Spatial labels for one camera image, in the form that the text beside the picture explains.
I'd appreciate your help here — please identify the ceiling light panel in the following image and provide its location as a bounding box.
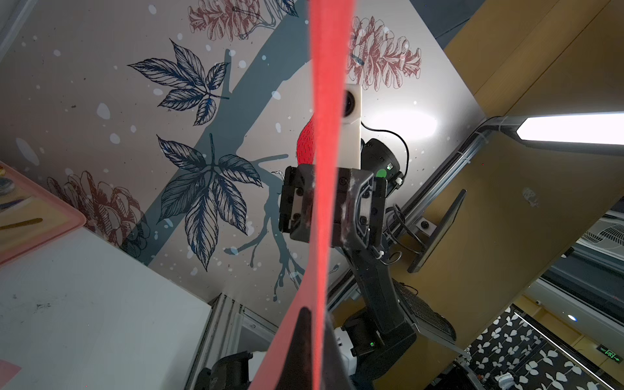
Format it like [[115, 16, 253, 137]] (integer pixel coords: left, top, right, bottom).
[[517, 112, 623, 146]]

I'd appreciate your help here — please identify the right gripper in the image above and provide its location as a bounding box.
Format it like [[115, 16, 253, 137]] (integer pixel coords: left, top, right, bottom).
[[279, 164, 388, 250]]

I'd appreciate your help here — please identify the black keyboard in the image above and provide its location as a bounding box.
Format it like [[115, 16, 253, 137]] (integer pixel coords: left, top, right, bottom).
[[393, 280, 457, 343]]

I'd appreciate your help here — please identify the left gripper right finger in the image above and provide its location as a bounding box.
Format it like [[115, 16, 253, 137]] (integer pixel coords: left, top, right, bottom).
[[323, 327, 356, 390]]

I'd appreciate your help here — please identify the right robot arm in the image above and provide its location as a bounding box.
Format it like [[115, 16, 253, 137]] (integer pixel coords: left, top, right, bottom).
[[194, 139, 416, 389]]

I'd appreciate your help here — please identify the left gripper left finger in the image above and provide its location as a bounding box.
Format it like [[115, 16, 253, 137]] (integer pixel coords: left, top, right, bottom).
[[276, 307, 313, 390]]

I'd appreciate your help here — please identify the black spoon on tray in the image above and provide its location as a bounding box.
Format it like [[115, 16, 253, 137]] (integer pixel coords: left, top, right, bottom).
[[0, 218, 43, 231]]

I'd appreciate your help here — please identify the computer monitor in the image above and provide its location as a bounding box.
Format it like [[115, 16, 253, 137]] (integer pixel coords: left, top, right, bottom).
[[407, 189, 467, 273]]

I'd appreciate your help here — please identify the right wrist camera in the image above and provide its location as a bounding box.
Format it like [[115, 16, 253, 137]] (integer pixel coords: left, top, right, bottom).
[[337, 84, 362, 169]]

